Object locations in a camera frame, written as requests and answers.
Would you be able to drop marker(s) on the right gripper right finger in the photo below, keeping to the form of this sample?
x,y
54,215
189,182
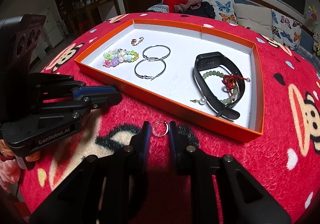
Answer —
x,y
183,143

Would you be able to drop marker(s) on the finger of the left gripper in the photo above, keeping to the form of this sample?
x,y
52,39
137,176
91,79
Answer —
x,y
95,91
93,102

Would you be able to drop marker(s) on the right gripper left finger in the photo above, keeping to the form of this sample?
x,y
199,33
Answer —
x,y
141,142

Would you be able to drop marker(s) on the pearl stud earring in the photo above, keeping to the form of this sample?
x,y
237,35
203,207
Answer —
x,y
201,101

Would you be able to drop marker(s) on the silver hoop earring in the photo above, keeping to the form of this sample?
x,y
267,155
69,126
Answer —
x,y
150,69
156,52

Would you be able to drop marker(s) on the black smart band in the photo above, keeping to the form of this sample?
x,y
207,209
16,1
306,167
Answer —
x,y
216,64

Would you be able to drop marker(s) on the dark wooden side table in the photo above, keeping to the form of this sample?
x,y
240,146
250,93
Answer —
x,y
89,16

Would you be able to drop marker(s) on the orange shallow tray box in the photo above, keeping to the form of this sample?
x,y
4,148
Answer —
x,y
173,90

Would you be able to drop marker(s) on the pile of clothes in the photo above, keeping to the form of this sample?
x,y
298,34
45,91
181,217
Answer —
x,y
185,8

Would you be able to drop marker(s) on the blue sofa bed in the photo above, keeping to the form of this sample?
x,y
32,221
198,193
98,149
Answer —
x,y
305,48

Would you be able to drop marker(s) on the beige pillow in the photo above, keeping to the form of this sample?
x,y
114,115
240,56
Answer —
x,y
258,19

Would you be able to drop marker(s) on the left butterfly pillow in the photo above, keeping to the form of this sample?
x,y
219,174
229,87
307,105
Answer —
x,y
224,10

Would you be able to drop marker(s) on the butterfly pillow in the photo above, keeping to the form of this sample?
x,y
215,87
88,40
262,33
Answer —
x,y
224,10
285,30

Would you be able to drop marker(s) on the right butterfly pillow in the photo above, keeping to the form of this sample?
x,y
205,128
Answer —
x,y
285,30

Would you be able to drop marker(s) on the plush toys group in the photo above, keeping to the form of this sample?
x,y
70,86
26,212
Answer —
x,y
316,46

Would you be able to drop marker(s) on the colourful pinwheel flower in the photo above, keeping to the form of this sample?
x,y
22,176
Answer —
x,y
313,14

